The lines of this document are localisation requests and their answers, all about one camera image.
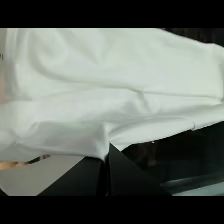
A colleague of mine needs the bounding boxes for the white shirt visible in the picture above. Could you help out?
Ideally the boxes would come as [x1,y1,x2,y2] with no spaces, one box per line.
[0,27,224,165]

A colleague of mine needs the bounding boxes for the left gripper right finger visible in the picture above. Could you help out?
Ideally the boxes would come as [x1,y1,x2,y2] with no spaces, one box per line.
[108,142,172,197]

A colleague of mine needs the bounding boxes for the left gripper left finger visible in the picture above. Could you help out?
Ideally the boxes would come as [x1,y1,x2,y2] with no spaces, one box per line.
[37,156,109,197]

